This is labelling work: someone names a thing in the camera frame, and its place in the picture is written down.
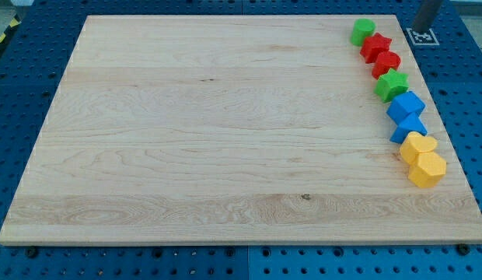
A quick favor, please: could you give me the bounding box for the light wooden board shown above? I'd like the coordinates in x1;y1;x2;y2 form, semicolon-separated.
0;15;482;247

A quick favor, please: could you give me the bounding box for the green star block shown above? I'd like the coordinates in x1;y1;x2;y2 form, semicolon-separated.
374;68;409;103

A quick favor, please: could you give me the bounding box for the red star block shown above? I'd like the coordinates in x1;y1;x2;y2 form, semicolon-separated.
360;33;393;64

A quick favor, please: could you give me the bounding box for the red cylinder block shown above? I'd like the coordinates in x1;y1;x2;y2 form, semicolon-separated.
372;51;401;79

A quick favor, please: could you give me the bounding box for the green cylinder block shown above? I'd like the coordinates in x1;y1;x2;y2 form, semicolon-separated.
350;18;376;47

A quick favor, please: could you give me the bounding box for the blue cube block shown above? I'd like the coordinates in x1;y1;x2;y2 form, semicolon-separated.
386;91;426;124

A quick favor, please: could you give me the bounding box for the blue triangle block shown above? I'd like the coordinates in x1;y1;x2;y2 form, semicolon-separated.
389;113;428;144

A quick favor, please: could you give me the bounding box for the yellow heart block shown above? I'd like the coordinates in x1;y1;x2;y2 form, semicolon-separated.
400;131;438;164

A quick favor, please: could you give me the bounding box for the yellow hexagon block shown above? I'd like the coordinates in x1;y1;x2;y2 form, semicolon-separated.
407;152;447;188

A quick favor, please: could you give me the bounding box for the white fiducial marker tag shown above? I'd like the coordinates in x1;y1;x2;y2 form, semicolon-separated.
406;28;439;46

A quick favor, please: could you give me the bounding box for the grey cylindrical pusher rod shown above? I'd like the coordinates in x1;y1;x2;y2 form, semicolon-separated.
411;0;443;33

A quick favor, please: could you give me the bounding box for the yellow black hazard tape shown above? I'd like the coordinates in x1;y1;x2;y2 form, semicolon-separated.
0;14;22;52

